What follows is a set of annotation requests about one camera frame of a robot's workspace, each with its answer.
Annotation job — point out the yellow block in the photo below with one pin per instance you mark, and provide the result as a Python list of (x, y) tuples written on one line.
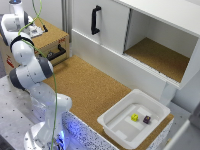
[(134, 117)]

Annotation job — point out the white cabinet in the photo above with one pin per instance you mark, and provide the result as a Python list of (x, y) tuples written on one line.
[(151, 78)]

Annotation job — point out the white sliding door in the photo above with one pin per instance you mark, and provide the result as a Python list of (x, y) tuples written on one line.
[(111, 25)]

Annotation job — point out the wooden drawer box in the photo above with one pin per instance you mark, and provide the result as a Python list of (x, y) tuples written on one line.
[(56, 37)]

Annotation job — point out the white plastic box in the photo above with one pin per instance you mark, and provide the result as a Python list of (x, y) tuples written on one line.
[(121, 128)]

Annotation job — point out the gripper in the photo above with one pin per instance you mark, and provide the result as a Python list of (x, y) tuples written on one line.
[(36, 31)]

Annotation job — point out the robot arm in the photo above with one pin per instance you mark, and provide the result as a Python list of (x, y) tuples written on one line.
[(31, 75)]

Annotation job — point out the purple block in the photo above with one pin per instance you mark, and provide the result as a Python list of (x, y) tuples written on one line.
[(146, 119)]

